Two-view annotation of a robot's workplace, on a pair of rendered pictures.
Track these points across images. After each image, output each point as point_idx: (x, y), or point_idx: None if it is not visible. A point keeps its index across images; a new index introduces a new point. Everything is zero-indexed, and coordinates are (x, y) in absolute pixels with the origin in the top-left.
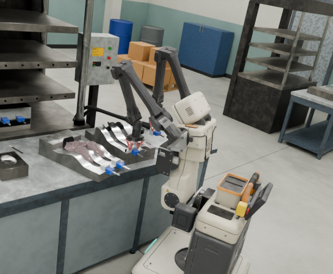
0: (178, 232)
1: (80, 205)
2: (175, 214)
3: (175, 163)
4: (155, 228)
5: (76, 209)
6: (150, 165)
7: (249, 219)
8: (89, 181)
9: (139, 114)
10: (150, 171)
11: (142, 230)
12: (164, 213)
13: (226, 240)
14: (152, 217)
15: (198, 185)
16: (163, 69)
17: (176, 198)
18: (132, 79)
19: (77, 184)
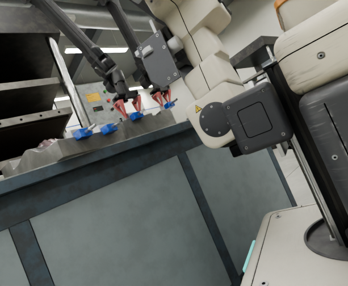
0: (283, 213)
1: (66, 227)
2: (233, 119)
3: (176, 47)
4: (248, 236)
5: (61, 237)
6: (170, 125)
7: None
8: (49, 165)
9: (109, 58)
10: (181, 142)
11: (229, 245)
12: (247, 207)
13: None
14: (233, 217)
15: (268, 155)
16: (121, 13)
17: (220, 108)
18: None
19: (17, 174)
